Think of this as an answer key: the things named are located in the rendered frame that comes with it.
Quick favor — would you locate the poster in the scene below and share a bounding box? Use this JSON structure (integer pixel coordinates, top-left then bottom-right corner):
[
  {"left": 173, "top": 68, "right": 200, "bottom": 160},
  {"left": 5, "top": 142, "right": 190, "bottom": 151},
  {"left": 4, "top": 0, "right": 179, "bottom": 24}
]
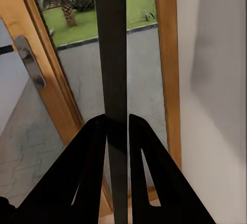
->
[{"left": 95, "top": 0, "right": 128, "bottom": 224}]

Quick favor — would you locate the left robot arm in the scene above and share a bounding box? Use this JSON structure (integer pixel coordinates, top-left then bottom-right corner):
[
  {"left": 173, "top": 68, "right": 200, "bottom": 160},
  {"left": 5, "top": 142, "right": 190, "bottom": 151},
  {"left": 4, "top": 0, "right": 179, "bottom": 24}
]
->
[{"left": 0, "top": 197, "right": 15, "bottom": 224}]

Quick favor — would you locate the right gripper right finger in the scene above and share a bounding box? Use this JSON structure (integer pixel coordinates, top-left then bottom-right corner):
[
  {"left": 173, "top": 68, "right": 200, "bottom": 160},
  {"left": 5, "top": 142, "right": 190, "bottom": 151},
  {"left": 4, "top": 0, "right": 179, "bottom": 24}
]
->
[{"left": 129, "top": 114, "right": 216, "bottom": 224}]

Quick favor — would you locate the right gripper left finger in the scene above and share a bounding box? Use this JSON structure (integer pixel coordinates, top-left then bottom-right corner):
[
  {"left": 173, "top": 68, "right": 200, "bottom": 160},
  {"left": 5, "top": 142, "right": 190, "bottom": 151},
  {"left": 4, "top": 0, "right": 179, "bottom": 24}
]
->
[{"left": 6, "top": 114, "right": 107, "bottom": 224}]

